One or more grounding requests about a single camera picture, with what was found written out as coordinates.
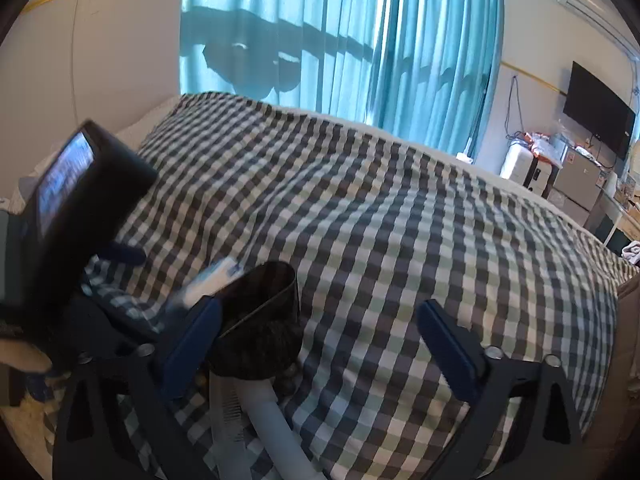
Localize white dressing table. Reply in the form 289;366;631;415
584;187;640;267

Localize black cylindrical container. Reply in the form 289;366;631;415
206;260;304;382

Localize teal window curtain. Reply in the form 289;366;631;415
178;0;507;158

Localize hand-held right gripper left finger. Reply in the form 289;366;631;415
52;296;224;480

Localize black wall television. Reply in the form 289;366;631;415
562;61;637;162

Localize person's left hand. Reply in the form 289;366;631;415
0;336;55;376

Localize white air conditioner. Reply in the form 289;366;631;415
553;0;640;58

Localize white suitcase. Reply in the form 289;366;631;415
499;141;560;197

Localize blue and white tissue packet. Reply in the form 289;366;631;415
166;255;244;312

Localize grey mini fridge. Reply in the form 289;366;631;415
549;146;610;217

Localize hanging wall cable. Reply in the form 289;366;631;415
504;74;522;142

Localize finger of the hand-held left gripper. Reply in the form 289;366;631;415
94;241;148;268
69;294;170;358

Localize checkered blanket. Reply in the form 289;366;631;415
45;91;640;480

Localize pale grey tube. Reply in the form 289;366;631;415
244;382;323;480

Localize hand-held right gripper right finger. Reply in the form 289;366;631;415
417;299;584;480

